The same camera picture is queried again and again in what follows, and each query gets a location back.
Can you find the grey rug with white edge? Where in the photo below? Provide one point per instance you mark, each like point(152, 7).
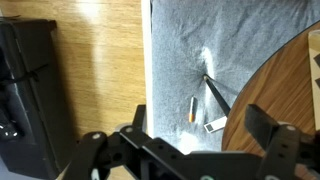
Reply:
point(213, 40)

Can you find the black table leg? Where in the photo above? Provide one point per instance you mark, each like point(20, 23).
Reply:
point(218, 98)

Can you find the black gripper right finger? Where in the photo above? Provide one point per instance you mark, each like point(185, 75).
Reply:
point(263, 126)

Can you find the round wooden side table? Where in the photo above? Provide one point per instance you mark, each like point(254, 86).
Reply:
point(283, 80)

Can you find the small white rectangular device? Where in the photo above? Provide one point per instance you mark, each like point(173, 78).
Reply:
point(215, 125)

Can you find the white and orange pen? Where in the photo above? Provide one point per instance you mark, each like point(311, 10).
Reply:
point(192, 110)

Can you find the large black case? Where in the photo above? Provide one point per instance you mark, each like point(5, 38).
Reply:
point(30, 110)

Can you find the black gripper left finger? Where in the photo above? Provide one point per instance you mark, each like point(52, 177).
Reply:
point(100, 146)

